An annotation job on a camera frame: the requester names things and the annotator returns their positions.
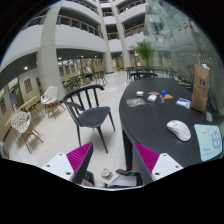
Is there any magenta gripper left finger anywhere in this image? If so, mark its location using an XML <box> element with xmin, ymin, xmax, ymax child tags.
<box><xmin>41</xmin><ymin>141</ymin><xmax>94</xmax><ymax>185</ymax></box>

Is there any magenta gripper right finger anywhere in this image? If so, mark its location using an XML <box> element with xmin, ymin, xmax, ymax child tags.
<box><xmin>133</xmin><ymin>141</ymin><xmax>184</xmax><ymax>186</ymax></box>

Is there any white computer mouse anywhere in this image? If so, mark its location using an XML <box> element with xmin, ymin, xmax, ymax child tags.
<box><xmin>167</xmin><ymin>120</ymin><xmax>191</xmax><ymax>141</ymax></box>

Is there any black oval table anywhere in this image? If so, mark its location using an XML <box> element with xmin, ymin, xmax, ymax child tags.
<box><xmin>119</xmin><ymin>78</ymin><xmax>209</xmax><ymax>170</ymax></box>

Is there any black plastic chair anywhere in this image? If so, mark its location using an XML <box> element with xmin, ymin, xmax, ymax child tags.
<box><xmin>62</xmin><ymin>84</ymin><xmax>114</xmax><ymax>151</ymax></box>

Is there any clear plastic snack packet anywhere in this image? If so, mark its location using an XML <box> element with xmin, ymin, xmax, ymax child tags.
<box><xmin>126</xmin><ymin>98</ymin><xmax>146</xmax><ymax>108</ymax></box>

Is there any white square box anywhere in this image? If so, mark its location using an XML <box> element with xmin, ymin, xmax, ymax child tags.
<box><xmin>147</xmin><ymin>95</ymin><xmax>157</xmax><ymax>102</ymax></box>

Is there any small white box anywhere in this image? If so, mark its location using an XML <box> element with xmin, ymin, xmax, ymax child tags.
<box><xmin>136</xmin><ymin>91</ymin><xmax>144</xmax><ymax>97</ymax></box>

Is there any orange card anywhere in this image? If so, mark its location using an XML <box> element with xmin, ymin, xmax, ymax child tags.
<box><xmin>165</xmin><ymin>94</ymin><xmax>173</xmax><ymax>99</ymax></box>

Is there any brown flat card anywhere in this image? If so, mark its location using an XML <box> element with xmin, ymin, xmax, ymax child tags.
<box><xmin>148</xmin><ymin>92</ymin><xmax>160</xmax><ymax>96</ymax></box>

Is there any white lattice chair far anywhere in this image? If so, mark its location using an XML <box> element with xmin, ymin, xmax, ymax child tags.
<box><xmin>41</xmin><ymin>86</ymin><xmax>64</xmax><ymax>114</ymax></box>

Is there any white lattice chair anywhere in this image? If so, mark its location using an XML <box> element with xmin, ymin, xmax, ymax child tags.
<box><xmin>11</xmin><ymin>111</ymin><xmax>40</xmax><ymax>147</ymax></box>
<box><xmin>41</xmin><ymin>86</ymin><xmax>64</xmax><ymax>114</ymax></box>

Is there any white lattice chair near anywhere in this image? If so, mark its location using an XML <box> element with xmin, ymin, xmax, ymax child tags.
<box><xmin>11</xmin><ymin>111</ymin><xmax>40</xmax><ymax>147</ymax></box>

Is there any white tissue packet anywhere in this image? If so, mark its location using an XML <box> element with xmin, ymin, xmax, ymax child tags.
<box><xmin>176</xmin><ymin>97</ymin><xmax>191</xmax><ymax>109</ymax></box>

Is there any small bottle blue cap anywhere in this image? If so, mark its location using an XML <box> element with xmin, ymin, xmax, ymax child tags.
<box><xmin>161</xmin><ymin>90</ymin><xmax>166</xmax><ymax>103</ymax></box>

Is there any wooden round table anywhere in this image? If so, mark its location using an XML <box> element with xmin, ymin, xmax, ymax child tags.
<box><xmin>5</xmin><ymin>96</ymin><xmax>43</xmax><ymax>126</ymax></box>

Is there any seated person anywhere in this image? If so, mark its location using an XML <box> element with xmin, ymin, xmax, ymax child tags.
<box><xmin>84</xmin><ymin>66</ymin><xmax>93</xmax><ymax>81</ymax></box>

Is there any brown paper bag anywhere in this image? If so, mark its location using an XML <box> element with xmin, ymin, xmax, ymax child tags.
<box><xmin>191</xmin><ymin>65</ymin><xmax>210</xmax><ymax>113</ymax></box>

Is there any green potted palm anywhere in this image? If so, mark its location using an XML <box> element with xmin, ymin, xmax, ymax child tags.
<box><xmin>131</xmin><ymin>40</ymin><xmax>155</xmax><ymax>66</ymax></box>

